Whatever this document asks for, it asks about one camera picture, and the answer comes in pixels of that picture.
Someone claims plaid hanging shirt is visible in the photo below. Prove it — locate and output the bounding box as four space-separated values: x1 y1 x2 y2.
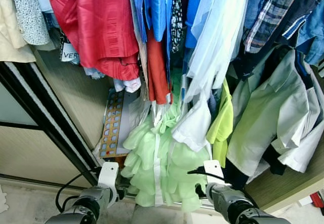
243 0 310 53

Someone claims dark navy garment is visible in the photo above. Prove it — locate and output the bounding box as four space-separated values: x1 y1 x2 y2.
223 146 287 191

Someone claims orange-red hanging garment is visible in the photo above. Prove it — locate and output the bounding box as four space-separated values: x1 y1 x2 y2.
146 29 173 105

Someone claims red hanging shirt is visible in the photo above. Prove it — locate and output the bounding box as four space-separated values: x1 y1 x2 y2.
45 0 140 81

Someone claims bright blue hanging shirt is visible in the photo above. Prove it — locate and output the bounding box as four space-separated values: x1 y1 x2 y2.
129 0 206 49

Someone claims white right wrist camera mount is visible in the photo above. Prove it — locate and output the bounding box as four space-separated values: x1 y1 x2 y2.
202 160 225 185

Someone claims small red floor item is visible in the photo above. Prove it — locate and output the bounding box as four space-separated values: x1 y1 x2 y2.
310 191 324 209

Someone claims lime yellow garment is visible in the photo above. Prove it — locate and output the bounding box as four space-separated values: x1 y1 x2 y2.
207 80 235 167

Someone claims light green ruffled dress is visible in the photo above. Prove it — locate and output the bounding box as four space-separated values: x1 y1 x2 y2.
121 102 211 212

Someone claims pale blue white shirt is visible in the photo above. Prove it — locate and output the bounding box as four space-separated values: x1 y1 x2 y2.
172 0 252 152

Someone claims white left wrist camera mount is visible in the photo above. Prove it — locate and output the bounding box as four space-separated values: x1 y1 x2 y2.
97 162 120 190

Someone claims black floral hanging garment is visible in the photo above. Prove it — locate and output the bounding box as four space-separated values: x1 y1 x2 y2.
171 0 184 53

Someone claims pale green collared shirt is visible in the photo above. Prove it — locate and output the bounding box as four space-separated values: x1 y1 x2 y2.
225 47 324 177

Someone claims black framed wardrobe sliding door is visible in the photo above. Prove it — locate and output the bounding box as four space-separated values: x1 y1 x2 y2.
0 61 100 187

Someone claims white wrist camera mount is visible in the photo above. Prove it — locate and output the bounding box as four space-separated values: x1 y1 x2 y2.
97 162 120 190
202 160 225 185

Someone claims orange patterned board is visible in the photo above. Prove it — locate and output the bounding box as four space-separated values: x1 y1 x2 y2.
96 90 128 159

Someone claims white speckled hanging garment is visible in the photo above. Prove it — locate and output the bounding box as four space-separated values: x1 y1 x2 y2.
5 0 52 47

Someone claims cream hanging garment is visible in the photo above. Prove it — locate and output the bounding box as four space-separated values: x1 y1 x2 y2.
0 0 36 63

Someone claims blue denim hanging shirt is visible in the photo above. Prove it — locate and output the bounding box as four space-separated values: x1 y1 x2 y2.
296 0 324 66

